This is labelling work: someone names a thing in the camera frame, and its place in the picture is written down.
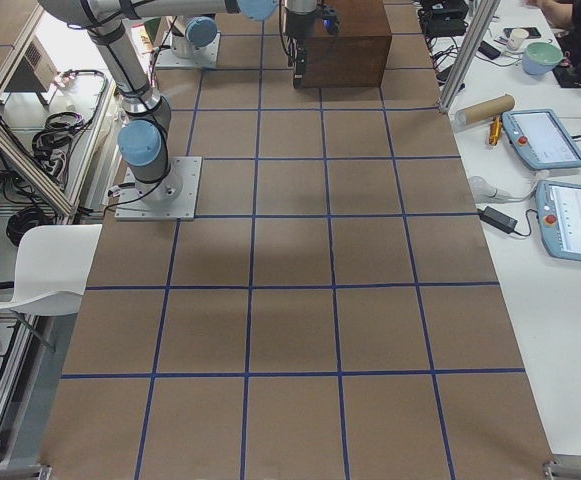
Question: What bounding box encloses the yellow tool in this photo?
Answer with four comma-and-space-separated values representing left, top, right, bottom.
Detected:
488, 115, 502, 147

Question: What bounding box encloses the blue teach pendant far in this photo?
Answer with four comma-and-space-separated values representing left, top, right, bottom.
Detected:
502, 109, 581, 171

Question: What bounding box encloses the black smartphone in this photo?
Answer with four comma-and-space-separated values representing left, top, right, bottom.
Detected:
501, 25, 542, 41

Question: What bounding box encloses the blue teach pendant near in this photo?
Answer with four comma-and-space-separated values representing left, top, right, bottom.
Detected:
535, 180, 581, 262

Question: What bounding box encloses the white light bulb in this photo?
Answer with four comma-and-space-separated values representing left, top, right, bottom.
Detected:
468, 176, 512, 203

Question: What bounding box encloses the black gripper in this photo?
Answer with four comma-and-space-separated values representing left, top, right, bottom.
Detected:
282, 0, 340, 89

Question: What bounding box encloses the white chair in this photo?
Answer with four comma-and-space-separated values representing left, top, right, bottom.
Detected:
0, 224, 102, 316

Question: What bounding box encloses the white paper cup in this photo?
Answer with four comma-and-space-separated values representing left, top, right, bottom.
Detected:
507, 28, 529, 53

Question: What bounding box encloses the black power brick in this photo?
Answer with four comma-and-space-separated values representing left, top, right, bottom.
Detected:
478, 206, 518, 234

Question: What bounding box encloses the dark wooden drawer box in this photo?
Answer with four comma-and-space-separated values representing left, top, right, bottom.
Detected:
295, 0, 392, 88

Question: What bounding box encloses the cardboard tube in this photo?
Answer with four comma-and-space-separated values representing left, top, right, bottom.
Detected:
454, 94, 515, 127

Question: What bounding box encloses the blue teach pendant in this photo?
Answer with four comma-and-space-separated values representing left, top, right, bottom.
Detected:
535, 180, 581, 262
502, 109, 581, 171

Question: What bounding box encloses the aluminium frame post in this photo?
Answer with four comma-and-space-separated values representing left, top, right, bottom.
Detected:
438, 0, 500, 114

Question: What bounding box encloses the green bowl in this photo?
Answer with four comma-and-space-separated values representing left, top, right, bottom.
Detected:
521, 42, 564, 75

